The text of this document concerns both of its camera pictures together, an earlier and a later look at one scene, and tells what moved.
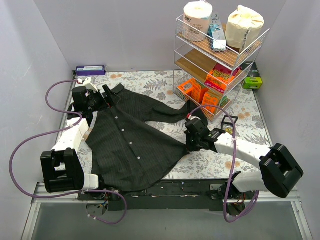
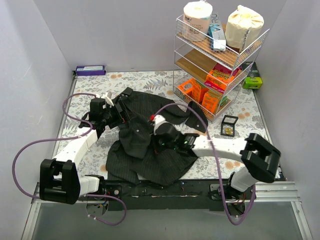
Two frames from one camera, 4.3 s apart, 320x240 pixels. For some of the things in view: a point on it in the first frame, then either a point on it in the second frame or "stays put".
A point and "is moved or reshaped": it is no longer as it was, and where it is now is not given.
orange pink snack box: [220, 76] stays put
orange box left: [192, 87] stays put
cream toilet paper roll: [244, 27] stays put
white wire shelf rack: [209, 71] stays put
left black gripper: [100, 97] → [122, 110]
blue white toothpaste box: [216, 34] stays put
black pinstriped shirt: [128, 150] is moved or reshaped
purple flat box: [90, 70] stays put
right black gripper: [189, 141] → [157, 135]
